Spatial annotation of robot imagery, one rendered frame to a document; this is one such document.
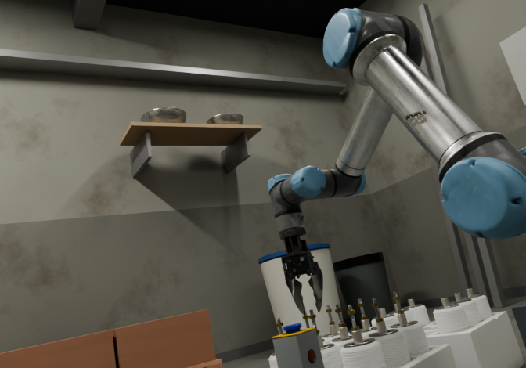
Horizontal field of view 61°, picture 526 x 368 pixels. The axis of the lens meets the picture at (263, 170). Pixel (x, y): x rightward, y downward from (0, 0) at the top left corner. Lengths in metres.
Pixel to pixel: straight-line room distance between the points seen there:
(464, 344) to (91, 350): 1.85
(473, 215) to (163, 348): 2.23
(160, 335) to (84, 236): 1.31
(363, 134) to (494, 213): 0.49
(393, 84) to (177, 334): 2.17
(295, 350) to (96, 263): 2.85
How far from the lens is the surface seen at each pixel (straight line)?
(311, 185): 1.09
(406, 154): 4.92
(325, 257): 3.51
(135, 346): 2.69
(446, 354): 1.37
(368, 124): 1.09
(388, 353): 1.21
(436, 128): 0.77
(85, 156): 3.95
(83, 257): 3.70
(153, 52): 4.62
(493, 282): 3.81
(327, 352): 1.18
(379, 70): 0.86
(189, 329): 2.76
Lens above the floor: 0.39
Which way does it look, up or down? 16 degrees up
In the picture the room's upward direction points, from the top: 12 degrees counter-clockwise
